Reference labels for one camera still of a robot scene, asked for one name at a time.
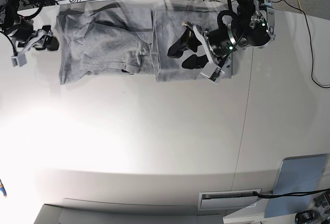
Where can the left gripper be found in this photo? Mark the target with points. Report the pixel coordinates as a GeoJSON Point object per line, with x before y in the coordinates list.
{"type": "Point", "coordinates": [212, 44]}

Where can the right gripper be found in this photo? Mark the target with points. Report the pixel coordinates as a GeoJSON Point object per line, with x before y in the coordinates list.
{"type": "Point", "coordinates": [37, 39]}

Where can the grey T-shirt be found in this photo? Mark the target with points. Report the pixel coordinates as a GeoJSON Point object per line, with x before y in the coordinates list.
{"type": "Point", "coordinates": [148, 54]}

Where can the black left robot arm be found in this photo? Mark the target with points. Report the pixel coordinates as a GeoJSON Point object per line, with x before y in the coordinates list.
{"type": "Point", "coordinates": [250, 24]}

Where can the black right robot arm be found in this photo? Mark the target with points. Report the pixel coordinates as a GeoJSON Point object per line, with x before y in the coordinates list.
{"type": "Point", "coordinates": [13, 7]}

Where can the orange blue hand tool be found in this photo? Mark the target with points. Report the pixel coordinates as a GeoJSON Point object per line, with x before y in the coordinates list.
{"type": "Point", "coordinates": [2, 189]}

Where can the blue-grey flat board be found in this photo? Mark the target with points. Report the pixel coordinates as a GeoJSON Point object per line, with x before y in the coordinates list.
{"type": "Point", "coordinates": [297, 174]}

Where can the black device bottom right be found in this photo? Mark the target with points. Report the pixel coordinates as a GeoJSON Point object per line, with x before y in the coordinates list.
{"type": "Point", "coordinates": [307, 217]}

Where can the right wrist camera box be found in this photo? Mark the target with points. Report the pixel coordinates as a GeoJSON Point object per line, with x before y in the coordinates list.
{"type": "Point", "coordinates": [19, 60]}

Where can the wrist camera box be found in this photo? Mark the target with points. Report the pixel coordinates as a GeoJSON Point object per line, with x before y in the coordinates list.
{"type": "Point", "coordinates": [19, 60]}
{"type": "Point", "coordinates": [213, 73]}

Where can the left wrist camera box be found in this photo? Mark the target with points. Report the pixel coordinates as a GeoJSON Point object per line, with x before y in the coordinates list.
{"type": "Point", "coordinates": [213, 73]}

